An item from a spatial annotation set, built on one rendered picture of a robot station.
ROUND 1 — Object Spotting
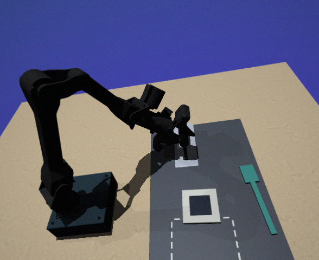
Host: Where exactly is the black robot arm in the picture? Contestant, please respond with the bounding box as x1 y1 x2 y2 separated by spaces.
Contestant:
20 68 165 218

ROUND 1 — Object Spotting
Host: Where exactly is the teal small trowel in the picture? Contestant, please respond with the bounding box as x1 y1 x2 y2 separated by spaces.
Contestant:
239 164 277 235

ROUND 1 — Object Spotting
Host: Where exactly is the grey square tile with black square center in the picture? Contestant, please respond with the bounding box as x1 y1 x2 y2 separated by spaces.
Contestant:
182 188 221 224

